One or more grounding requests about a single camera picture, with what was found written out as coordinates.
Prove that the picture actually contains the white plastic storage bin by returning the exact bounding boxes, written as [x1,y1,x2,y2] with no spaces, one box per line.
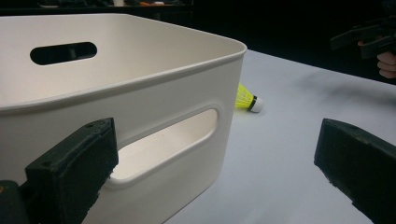
[0,12,248,224]

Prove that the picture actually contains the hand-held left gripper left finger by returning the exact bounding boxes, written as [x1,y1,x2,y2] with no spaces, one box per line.
[24,117,120,224]

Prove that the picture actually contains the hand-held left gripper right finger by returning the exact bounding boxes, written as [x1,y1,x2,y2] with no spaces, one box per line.
[313,118,396,224]

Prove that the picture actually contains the yellow shuttlecock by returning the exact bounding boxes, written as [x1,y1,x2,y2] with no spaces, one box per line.
[234,82,264,114]

